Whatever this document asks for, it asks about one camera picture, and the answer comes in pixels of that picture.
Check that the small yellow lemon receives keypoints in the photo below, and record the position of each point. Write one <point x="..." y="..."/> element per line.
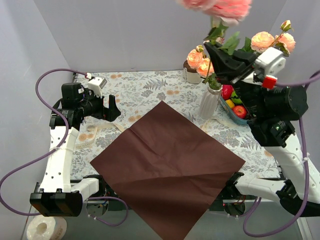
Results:
<point x="230" y="103"/>

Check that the floral patterned table mat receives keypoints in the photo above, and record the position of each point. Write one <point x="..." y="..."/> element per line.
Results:
<point x="136" y="93"/>

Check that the red dragon fruit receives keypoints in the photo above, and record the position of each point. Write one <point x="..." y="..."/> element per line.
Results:
<point x="226" y="92"/>

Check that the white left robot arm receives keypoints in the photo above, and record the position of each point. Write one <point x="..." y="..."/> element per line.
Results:
<point x="57" y="195"/>

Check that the white ribbed ceramic vase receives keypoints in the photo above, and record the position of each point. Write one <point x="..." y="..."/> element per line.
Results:
<point x="209" y="102"/>

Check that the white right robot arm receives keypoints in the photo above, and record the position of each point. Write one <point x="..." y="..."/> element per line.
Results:
<point x="299" y="191"/>

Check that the red apple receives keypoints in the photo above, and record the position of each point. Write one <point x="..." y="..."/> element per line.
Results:
<point x="240" y="111"/>

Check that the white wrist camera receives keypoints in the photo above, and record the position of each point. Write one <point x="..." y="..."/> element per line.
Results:
<point x="96" y="85"/>
<point x="265" y="68"/>

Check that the teal plastic fruit basket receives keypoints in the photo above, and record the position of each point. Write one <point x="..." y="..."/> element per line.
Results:
<point x="232" y="115"/>

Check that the brown and white jar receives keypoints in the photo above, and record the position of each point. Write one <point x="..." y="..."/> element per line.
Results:
<point x="191" y="75"/>

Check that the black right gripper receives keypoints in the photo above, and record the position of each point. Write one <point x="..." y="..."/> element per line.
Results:
<point x="243" y="67"/>

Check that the peach double rose stem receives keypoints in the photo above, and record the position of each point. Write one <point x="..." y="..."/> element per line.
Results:
<point x="198" y="60"/>

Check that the peach rose stem with bud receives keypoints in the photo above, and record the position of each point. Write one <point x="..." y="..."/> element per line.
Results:
<point x="262" y="41"/>

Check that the green toy watermelon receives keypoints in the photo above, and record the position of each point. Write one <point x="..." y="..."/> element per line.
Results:
<point x="235" y="98"/>

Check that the white toilet paper roll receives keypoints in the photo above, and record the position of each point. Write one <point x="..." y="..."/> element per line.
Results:
<point x="46" y="228"/>

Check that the red paper bouquet wrap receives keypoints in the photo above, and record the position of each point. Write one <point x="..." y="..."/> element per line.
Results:
<point x="167" y="170"/>

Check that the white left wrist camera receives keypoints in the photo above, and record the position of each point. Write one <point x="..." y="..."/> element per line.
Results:
<point x="96" y="85"/>

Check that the pink artificial flower bunch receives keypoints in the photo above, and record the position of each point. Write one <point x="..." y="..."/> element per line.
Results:
<point x="223" y="14"/>

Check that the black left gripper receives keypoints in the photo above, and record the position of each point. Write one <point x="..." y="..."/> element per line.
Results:
<point x="104" y="107"/>

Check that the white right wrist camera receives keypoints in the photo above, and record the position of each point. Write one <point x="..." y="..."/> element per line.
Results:
<point x="265" y="68"/>

